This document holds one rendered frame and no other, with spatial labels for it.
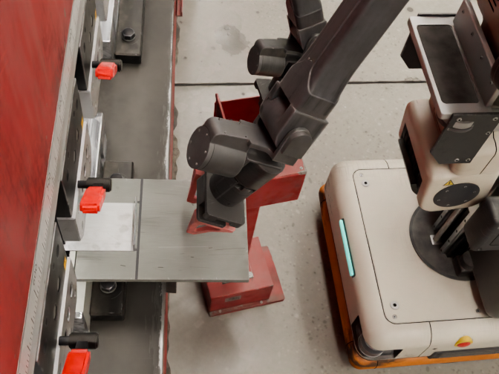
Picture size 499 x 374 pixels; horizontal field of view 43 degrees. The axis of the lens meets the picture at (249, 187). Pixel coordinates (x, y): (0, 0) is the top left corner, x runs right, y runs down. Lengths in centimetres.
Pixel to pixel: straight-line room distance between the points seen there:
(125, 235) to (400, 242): 109
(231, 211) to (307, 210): 133
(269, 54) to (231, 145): 48
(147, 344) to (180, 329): 94
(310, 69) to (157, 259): 39
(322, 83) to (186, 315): 134
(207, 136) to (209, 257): 26
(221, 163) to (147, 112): 52
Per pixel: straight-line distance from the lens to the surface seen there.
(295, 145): 80
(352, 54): 78
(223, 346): 200
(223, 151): 80
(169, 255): 99
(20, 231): 56
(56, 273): 71
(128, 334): 108
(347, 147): 242
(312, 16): 123
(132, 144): 126
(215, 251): 100
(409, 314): 184
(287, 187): 140
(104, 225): 102
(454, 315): 189
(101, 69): 85
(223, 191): 89
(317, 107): 80
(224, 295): 192
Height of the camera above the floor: 190
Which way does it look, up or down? 58 degrees down
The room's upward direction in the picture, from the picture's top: 11 degrees clockwise
